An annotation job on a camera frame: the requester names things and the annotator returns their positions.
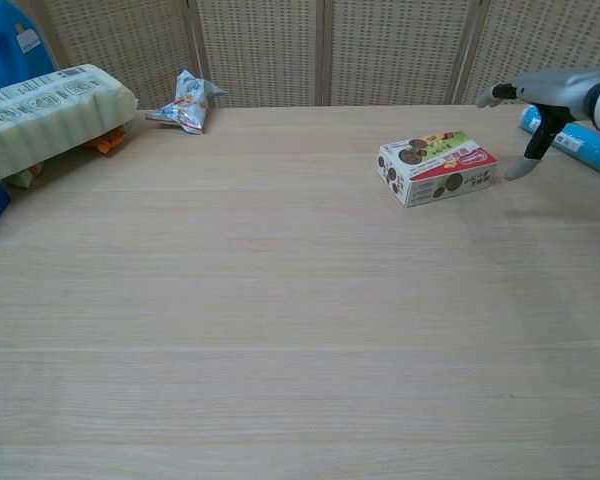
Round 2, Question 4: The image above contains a crumpled silver snack bag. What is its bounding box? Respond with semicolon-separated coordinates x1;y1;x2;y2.
144;69;227;136

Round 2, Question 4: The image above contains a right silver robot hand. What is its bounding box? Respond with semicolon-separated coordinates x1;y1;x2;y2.
476;67;600;182

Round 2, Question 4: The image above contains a large white tissue pack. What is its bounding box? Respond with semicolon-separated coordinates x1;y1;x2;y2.
0;63;137;189

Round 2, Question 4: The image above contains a blue foil roll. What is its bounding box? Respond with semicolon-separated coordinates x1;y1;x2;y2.
517;104;600;184

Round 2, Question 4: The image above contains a green snack packet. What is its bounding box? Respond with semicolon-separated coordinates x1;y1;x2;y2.
2;162;46;190

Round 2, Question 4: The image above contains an orange snack packet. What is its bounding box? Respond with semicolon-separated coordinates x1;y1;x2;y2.
83;127;127;156

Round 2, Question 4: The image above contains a wicker folding screen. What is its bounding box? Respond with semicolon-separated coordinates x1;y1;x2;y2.
14;0;600;110

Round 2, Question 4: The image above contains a blue detergent pump bottle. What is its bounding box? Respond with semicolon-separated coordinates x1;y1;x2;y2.
0;0;59;94

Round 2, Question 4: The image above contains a chocolate cookie box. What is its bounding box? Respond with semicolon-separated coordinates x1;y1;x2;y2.
377;130;499;209

